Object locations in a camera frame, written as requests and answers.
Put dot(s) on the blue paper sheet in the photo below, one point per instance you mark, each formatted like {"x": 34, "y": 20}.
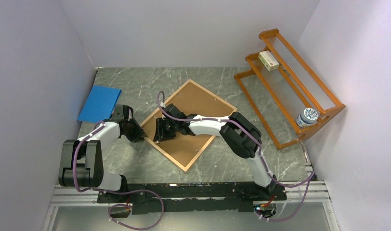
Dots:
{"x": 99, "y": 104}

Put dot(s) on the blue white ceramic jar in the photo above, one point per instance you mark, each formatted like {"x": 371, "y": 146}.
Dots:
{"x": 307, "y": 117}

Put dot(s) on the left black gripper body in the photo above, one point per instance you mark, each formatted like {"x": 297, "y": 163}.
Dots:
{"x": 134, "y": 131}

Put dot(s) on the white red small box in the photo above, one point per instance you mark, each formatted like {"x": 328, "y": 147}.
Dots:
{"x": 268, "y": 60}

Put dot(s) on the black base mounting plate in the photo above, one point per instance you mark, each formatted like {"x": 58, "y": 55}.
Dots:
{"x": 184, "y": 197}

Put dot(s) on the orange wooden shelf rack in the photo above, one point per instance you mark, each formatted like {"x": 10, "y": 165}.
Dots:
{"x": 294, "y": 86}

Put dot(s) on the aluminium rail frame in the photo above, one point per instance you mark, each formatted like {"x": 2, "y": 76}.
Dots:
{"x": 317, "y": 193}

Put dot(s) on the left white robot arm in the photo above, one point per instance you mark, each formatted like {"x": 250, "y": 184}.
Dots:
{"x": 82, "y": 165}

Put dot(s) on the light wooden picture frame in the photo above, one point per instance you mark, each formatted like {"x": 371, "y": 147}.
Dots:
{"x": 182, "y": 165}

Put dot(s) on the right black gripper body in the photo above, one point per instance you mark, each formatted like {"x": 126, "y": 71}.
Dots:
{"x": 166, "y": 130}

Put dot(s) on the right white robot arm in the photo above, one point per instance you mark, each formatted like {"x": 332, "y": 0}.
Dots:
{"x": 243, "y": 138}

